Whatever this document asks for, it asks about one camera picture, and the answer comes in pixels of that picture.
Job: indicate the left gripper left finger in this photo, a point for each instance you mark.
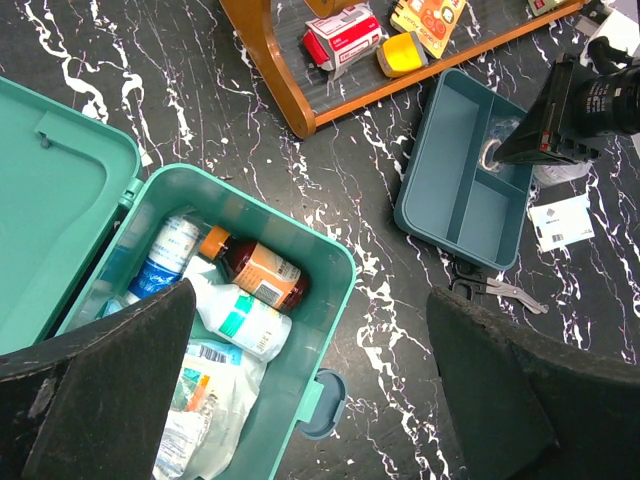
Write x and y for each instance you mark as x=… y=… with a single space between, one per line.
x=92 y=403

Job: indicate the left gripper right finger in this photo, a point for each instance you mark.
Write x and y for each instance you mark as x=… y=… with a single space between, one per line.
x=527 y=406

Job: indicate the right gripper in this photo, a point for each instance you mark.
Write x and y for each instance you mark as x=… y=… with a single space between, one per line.
x=576 y=110

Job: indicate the bagged bandage box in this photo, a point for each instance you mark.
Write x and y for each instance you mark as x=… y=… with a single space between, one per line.
x=217 y=387

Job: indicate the white spray bottle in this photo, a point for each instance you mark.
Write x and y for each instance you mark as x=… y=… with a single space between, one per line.
x=235 y=315

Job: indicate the blue white bandage roll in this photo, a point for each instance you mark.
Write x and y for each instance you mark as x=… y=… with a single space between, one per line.
x=166 y=259

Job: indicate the brown medicine bottle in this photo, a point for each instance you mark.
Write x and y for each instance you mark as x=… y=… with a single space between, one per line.
x=256 y=269

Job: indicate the white green medicine box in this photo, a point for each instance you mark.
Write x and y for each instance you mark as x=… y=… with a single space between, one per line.
x=540 y=7

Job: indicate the red white medicine box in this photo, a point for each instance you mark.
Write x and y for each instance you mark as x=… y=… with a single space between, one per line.
x=337 y=42

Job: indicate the clear round container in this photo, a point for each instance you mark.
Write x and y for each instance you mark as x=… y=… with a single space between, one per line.
x=551 y=175

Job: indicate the white blue card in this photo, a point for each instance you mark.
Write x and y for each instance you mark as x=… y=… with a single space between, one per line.
x=562 y=223

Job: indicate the blue divided tray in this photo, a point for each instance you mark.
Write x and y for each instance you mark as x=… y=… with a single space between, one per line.
x=450 y=199

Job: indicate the small black scissors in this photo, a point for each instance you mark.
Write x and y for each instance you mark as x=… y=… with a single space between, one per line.
x=470 y=281

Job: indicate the orange snack packet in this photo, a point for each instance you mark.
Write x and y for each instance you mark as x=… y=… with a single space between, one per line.
x=433 y=21

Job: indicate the yellow tape measure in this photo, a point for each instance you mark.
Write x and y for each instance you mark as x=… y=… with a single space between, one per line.
x=401 y=54

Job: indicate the wooden shelf rack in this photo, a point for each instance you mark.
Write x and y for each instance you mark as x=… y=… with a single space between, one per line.
x=272 y=31

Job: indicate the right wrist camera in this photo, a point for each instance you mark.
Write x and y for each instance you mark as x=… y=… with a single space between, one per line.
x=621 y=30

